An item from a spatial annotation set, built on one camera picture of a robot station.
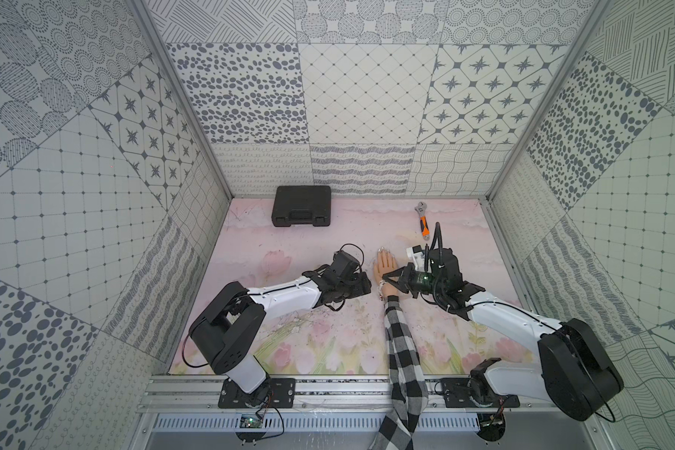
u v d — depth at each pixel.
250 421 0.72
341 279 0.69
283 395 0.73
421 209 1.16
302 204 1.15
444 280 0.66
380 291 0.91
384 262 0.99
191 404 0.73
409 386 0.70
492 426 0.74
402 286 0.75
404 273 0.75
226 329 0.45
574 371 0.41
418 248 0.82
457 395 0.73
